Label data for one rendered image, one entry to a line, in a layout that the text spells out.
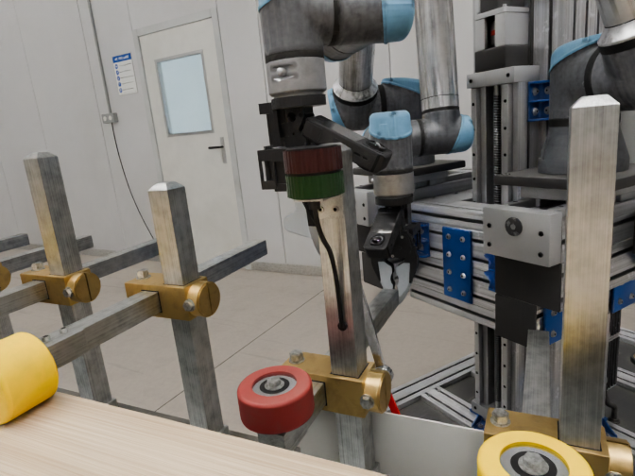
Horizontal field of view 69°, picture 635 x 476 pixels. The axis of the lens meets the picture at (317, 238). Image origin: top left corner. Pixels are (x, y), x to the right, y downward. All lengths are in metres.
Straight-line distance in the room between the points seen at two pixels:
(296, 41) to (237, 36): 3.29
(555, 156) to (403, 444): 0.58
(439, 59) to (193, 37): 3.35
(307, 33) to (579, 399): 0.49
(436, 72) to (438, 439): 0.67
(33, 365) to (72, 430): 0.08
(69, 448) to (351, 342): 0.30
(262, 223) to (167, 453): 3.48
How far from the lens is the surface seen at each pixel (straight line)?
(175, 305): 0.68
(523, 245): 0.87
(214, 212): 4.20
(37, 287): 0.88
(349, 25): 0.62
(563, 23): 1.20
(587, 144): 0.46
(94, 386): 0.93
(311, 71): 0.60
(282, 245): 3.82
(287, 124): 0.62
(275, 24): 0.60
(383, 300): 0.82
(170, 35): 4.37
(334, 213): 0.51
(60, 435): 0.55
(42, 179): 0.84
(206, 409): 0.75
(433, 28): 1.00
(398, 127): 0.84
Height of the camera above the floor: 1.17
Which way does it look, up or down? 14 degrees down
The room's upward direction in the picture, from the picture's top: 6 degrees counter-clockwise
